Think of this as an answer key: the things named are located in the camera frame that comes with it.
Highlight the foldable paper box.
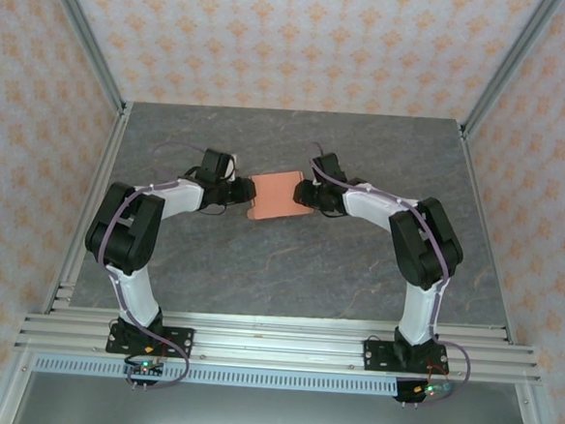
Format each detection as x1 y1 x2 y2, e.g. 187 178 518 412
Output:
245 168 318 226

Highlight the grey metal sheet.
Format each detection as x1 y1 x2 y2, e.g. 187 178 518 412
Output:
10 370 537 424

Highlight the aluminium side table rail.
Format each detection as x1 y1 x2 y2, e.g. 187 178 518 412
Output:
444 124 531 344
41 97 134 318

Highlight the narrow aluminium edge rail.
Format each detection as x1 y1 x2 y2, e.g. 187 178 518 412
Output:
42 293 516 348

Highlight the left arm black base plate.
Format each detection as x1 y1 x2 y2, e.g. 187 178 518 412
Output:
104 322 195 360

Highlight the wide aluminium mounting rail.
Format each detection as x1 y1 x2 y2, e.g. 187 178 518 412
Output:
14 311 545 387

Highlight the aluminium upright frame post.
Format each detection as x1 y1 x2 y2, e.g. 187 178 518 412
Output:
30 0 136 115
460 0 565 144

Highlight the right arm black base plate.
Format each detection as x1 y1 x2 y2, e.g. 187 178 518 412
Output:
362 338 449 378

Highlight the grey slotted cable duct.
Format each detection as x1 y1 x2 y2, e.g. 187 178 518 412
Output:
32 353 401 399

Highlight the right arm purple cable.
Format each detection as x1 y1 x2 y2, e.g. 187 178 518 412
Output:
292 142 488 410

